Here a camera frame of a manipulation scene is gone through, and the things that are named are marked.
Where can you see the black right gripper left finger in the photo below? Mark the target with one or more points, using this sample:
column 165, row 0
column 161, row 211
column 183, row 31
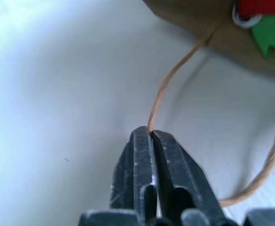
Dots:
column 137, row 164

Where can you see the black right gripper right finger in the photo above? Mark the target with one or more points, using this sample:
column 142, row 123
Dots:
column 175, row 164

